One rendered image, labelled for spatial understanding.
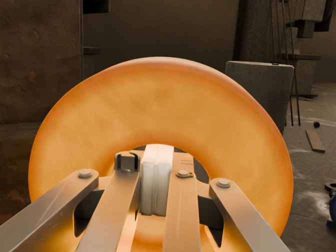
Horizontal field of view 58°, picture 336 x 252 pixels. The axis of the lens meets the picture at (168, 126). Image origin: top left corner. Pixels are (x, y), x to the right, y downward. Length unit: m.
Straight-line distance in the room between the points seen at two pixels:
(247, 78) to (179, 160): 2.43
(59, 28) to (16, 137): 0.15
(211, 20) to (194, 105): 8.16
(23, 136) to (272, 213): 0.30
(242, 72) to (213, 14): 5.83
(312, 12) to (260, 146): 7.78
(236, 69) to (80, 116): 2.49
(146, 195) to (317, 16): 7.96
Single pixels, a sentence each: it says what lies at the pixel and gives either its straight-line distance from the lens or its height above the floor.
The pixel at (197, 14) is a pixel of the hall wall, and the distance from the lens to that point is 8.04.
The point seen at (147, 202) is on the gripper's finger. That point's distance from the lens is 0.16.
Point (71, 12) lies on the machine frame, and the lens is 0.45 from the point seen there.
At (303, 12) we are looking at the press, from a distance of 7.74.
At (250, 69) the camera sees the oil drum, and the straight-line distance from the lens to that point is 2.58.
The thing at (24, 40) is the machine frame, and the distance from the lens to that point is 0.44.
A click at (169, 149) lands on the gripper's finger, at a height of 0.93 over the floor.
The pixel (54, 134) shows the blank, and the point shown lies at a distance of 0.18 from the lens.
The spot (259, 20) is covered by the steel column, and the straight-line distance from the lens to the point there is 4.22.
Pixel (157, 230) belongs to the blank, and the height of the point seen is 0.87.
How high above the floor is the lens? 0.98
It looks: 15 degrees down
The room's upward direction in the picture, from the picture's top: 4 degrees clockwise
